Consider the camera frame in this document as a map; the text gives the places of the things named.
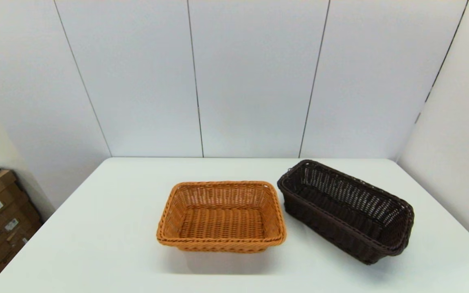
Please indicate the orange wicker basket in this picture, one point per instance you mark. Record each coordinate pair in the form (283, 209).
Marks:
(222, 221)

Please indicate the dark brown wicker basket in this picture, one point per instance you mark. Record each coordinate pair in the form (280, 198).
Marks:
(340, 221)

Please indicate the cardboard box two white labels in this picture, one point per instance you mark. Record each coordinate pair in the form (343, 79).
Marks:
(18, 228)

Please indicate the cardboard box one white label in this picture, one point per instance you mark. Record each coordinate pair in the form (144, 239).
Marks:
(2, 201)

